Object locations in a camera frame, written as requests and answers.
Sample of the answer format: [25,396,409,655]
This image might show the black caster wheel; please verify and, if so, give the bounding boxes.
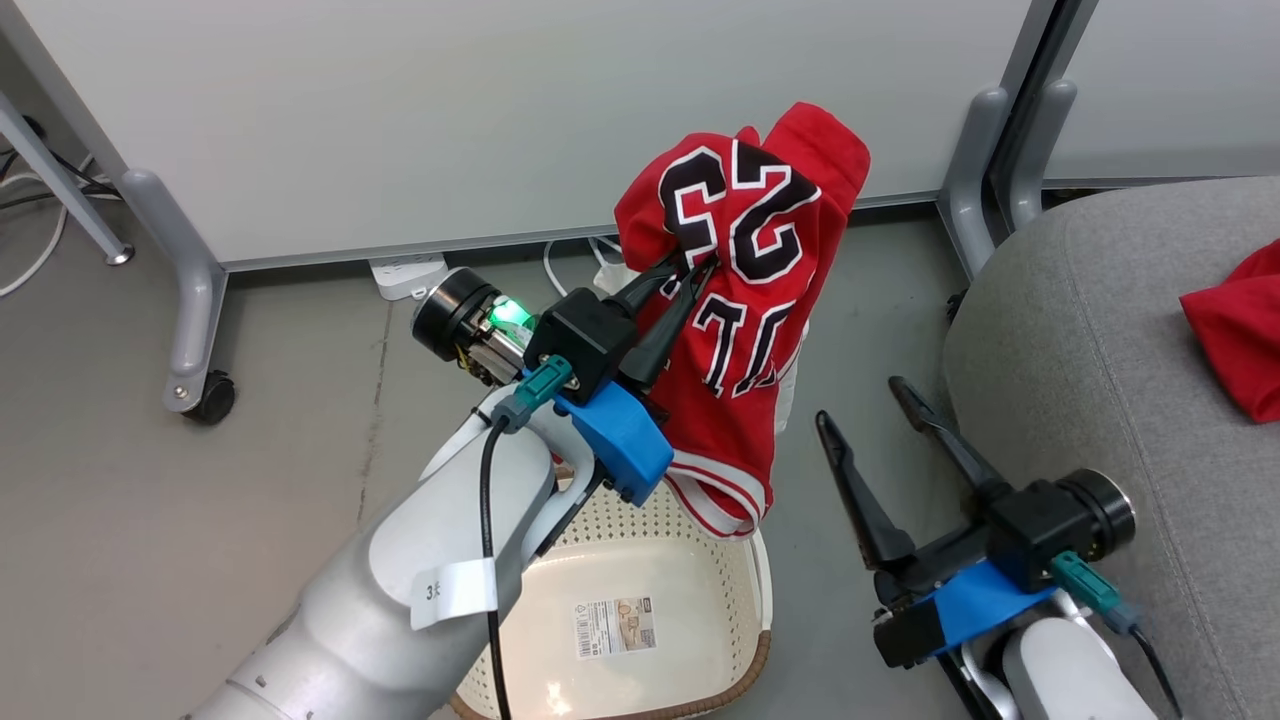
[185,370,236,426]

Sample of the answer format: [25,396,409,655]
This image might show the white power strip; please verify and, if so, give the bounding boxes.
[368,253,451,301]

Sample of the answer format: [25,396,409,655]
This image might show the grey metal table leg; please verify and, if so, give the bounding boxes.
[0,90,136,266]

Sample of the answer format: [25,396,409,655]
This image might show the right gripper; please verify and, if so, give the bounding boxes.
[815,376,1136,669]

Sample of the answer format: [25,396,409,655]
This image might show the cream plastic laundry basket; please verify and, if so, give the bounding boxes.
[450,480,773,720]

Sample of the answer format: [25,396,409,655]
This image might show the looped white power cable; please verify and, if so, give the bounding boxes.
[543,235,626,301]

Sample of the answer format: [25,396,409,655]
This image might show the teal camera connector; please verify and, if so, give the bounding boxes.
[1050,550,1141,636]
[490,355,576,433]

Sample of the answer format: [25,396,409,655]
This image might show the thin white floor cable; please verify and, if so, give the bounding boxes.
[0,175,71,299]

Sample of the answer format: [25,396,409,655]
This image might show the thin black floor cable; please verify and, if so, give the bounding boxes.
[0,118,121,211]

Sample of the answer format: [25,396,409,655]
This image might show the teal right camera connector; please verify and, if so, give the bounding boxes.
[1050,550,1141,636]

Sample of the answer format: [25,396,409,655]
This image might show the basket product label sticker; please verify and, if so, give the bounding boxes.
[573,597,658,659]

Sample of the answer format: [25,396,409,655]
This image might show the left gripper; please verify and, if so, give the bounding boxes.
[412,255,719,391]

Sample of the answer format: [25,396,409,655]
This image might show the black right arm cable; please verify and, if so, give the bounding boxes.
[1130,625,1186,720]

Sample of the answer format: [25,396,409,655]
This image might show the grey partition leg with caster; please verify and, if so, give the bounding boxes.
[120,168,231,413]

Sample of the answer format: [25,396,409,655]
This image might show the red basketball jersey with numbers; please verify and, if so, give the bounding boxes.
[613,102,871,541]

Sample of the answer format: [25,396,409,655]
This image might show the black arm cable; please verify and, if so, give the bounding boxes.
[1130,625,1186,720]
[478,420,515,720]

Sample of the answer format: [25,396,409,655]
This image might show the grey fabric sofa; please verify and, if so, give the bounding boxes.
[943,178,1280,720]

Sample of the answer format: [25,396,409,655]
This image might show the plain red garment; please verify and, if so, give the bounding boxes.
[1180,238,1280,423]

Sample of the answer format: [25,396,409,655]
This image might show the grey curved partition leg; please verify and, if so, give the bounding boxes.
[938,87,1011,281]
[1008,80,1079,231]

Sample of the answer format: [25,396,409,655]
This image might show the narrow white partition panel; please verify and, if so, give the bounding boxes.
[1040,0,1280,186]

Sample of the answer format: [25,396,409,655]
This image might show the blue right camera mount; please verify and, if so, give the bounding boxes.
[920,558,1061,656]

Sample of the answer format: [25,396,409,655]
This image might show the large white partition panel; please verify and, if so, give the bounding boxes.
[0,0,1036,271]

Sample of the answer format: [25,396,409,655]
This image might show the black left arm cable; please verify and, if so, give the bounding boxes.
[478,420,515,720]

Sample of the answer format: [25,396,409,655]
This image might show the teal left camera connector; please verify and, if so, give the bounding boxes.
[490,355,576,433]

